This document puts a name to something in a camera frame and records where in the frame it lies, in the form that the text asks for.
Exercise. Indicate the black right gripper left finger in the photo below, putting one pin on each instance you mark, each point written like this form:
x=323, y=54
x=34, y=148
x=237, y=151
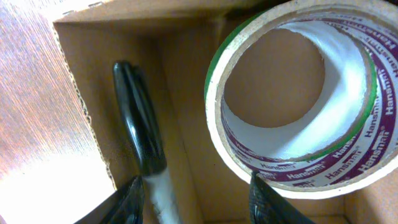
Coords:
x=125, y=206

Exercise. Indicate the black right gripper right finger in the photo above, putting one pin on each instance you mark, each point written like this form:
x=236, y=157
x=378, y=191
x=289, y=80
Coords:
x=266, y=206

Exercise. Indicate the black white marker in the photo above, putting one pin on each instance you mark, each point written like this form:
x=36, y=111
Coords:
x=141, y=125

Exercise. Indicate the beige masking tape roll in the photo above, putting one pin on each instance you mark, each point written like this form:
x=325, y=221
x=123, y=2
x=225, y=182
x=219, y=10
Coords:
x=372, y=152

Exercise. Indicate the green tape roll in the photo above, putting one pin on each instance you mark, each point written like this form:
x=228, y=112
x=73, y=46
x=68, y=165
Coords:
x=289, y=86

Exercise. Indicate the brown cardboard box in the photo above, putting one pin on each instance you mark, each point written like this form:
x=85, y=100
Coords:
x=174, y=42

